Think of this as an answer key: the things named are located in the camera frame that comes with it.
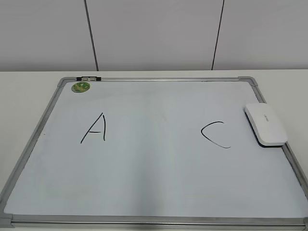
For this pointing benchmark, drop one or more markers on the white whiteboard with grey frame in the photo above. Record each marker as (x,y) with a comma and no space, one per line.
(154,152)

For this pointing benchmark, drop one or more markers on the white whiteboard eraser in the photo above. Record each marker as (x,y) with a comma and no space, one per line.
(266,124)

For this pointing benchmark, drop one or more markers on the black silver hanging clip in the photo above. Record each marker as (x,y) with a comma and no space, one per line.
(86,78)

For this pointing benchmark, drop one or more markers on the green round magnet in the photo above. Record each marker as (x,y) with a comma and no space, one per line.
(80,87)

